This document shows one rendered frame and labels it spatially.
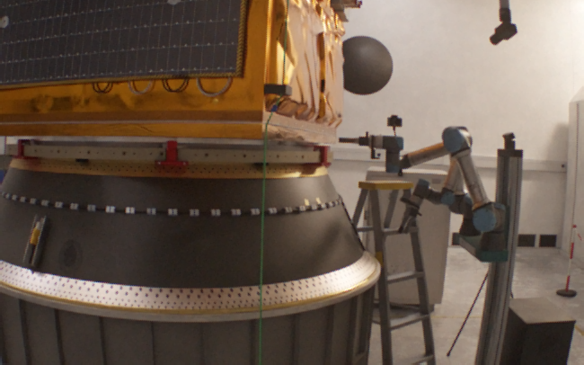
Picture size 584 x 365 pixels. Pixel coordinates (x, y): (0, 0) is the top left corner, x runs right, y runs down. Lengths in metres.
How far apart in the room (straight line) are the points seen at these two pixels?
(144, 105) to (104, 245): 0.52
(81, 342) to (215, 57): 1.12
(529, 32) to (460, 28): 1.39
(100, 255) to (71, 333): 0.33
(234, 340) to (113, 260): 0.52
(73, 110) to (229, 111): 0.63
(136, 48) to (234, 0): 0.38
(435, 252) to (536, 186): 4.63
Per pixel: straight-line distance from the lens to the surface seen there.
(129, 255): 2.02
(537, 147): 10.36
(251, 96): 1.80
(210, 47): 1.82
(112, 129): 1.99
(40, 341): 2.21
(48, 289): 2.09
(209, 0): 1.86
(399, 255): 6.07
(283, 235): 2.21
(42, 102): 2.19
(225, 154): 2.14
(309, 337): 2.25
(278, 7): 1.88
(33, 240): 2.17
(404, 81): 10.04
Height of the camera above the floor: 1.74
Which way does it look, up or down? 3 degrees down
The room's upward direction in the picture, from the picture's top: 2 degrees clockwise
